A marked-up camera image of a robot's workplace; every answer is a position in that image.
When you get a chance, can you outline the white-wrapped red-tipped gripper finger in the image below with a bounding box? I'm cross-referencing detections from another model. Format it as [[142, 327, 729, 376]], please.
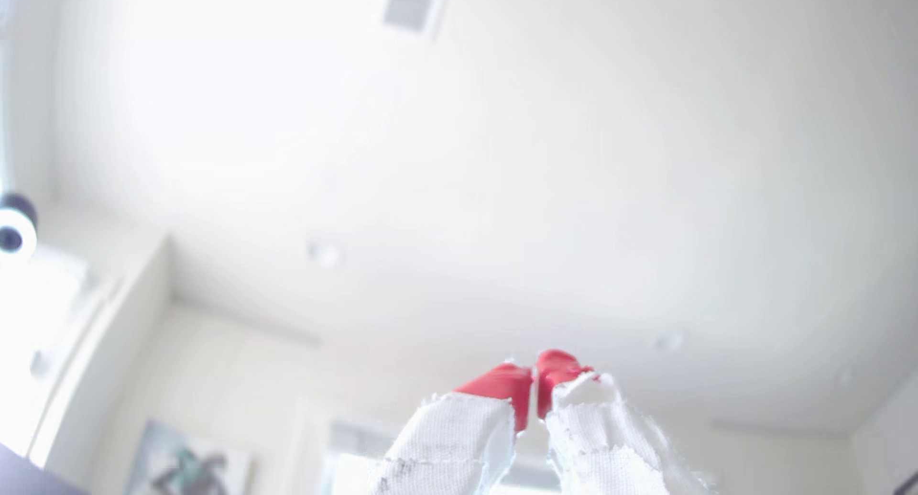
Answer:
[[535, 349, 708, 495], [369, 363, 536, 495]]

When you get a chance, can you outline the white ceiling air vent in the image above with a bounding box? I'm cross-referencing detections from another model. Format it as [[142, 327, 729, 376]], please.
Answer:
[[380, 0, 453, 37]]

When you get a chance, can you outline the round overhead webcam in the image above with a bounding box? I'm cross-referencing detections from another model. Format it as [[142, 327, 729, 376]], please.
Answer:
[[0, 192, 39, 263]]

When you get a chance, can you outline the framed wall painting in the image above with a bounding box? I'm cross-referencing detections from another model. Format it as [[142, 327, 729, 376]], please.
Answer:
[[125, 419, 253, 495]]

